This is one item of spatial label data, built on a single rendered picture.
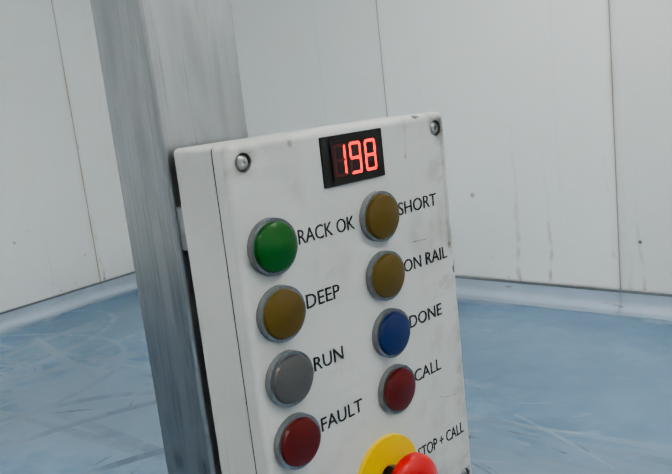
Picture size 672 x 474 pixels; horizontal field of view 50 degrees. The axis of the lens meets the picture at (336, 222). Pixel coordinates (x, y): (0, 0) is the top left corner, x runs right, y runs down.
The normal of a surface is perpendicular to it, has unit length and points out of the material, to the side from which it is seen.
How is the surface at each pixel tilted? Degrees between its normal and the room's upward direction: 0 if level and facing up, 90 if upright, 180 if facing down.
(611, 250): 90
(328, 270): 90
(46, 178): 90
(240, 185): 90
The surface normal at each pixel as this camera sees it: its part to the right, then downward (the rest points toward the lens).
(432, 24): -0.62, 0.21
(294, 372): 0.67, 0.00
